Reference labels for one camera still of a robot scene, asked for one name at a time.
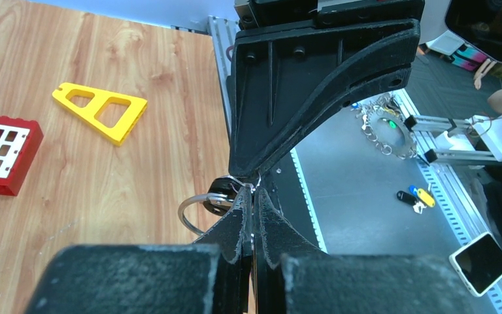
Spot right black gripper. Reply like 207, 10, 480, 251
228, 0, 425, 178

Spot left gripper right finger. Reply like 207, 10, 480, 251
253, 188, 326, 313

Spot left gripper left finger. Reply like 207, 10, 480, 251
194, 186, 253, 313

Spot black head silver key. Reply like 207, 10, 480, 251
203, 175, 244, 217

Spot silver keyring with clips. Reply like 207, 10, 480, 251
177, 173, 263, 238

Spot spare keys with tags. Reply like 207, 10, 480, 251
396, 183, 436, 215

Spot yellow triangular toy piece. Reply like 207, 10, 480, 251
52, 82, 148, 146

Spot white smartphone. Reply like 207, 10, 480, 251
448, 232, 502, 298

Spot red white toy block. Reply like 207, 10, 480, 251
0, 116, 44, 196

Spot white slotted cable duct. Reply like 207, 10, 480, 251
290, 148, 327, 253

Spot spare ring of clips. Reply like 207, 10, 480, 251
350, 93, 420, 161

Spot aluminium frame rail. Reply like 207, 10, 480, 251
405, 115, 502, 167

